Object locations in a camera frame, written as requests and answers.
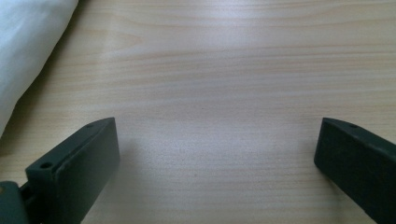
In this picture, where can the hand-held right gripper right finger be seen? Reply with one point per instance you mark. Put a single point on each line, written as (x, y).
(358, 161)

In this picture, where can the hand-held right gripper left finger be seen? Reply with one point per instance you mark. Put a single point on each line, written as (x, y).
(77, 168)

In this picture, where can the white cloth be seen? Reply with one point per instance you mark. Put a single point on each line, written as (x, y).
(25, 46)

